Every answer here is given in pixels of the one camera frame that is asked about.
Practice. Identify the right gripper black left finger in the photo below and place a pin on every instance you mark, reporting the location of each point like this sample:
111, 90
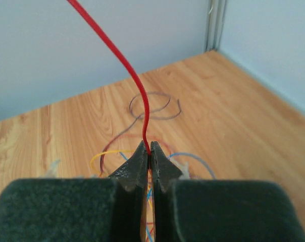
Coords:
78, 209

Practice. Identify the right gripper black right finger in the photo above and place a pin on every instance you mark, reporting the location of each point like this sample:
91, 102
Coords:
219, 209

